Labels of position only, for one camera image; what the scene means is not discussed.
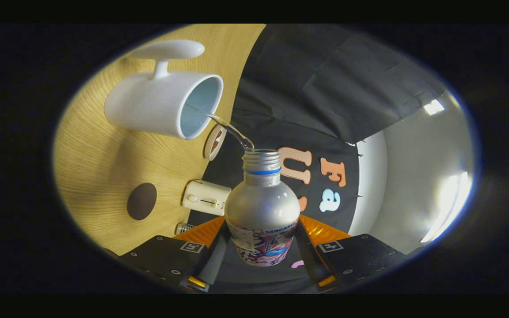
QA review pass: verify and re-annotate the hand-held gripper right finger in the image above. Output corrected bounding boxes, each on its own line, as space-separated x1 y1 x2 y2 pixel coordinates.
296 215 407 292

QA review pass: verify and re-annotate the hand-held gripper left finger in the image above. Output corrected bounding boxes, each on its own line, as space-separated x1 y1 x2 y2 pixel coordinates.
120 216 230 293

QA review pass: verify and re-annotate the silver juice bottle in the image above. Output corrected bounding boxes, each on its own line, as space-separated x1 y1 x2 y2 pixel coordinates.
224 149 301 267

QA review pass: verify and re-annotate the brown round coaster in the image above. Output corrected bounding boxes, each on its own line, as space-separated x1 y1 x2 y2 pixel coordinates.
127 182 158 221

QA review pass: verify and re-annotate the clear juice stream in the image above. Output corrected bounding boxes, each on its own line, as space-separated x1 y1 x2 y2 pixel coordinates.
206 114 255 151

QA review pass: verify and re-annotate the white cup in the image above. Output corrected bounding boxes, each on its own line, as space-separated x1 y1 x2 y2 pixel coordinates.
104 39 224 140

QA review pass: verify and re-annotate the cream white box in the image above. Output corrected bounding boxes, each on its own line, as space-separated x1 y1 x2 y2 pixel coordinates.
182 180 232 216

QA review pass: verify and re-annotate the white oval plate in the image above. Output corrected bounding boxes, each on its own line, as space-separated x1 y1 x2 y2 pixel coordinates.
204 125 227 161

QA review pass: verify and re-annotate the large ceiling light panel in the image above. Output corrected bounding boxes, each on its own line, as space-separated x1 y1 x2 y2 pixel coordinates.
420 171 474 243

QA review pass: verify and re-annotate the wooden table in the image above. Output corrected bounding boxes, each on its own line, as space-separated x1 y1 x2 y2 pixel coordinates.
53 24 266 256

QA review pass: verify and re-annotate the black backdrop cloth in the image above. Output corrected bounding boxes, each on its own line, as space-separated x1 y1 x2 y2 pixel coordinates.
188 24 448 285

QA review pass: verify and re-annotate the ceiling strip light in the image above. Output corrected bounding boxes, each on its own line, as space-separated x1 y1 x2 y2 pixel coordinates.
423 99 445 116

